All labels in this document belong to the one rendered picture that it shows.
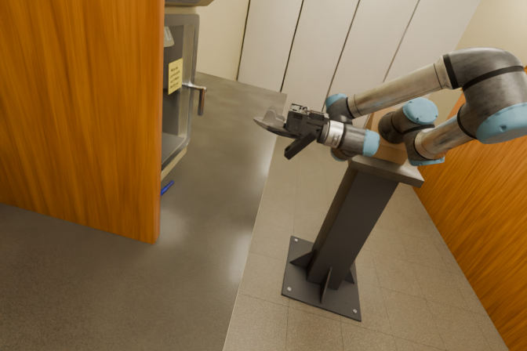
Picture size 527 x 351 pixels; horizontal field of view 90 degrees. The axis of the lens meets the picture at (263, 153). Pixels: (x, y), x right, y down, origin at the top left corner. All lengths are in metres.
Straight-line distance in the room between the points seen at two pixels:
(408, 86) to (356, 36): 2.81
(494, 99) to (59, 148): 0.91
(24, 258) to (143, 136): 0.34
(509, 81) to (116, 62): 0.78
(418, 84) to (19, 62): 0.86
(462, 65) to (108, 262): 0.91
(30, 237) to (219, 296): 0.41
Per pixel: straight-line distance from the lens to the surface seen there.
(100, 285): 0.63
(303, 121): 0.75
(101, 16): 0.48
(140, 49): 0.46
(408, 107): 1.16
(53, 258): 0.70
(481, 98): 0.80
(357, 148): 0.79
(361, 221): 1.51
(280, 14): 3.59
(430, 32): 3.84
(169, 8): 0.69
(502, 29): 4.69
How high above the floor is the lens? 1.45
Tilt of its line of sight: 29 degrees down
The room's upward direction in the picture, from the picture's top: 14 degrees clockwise
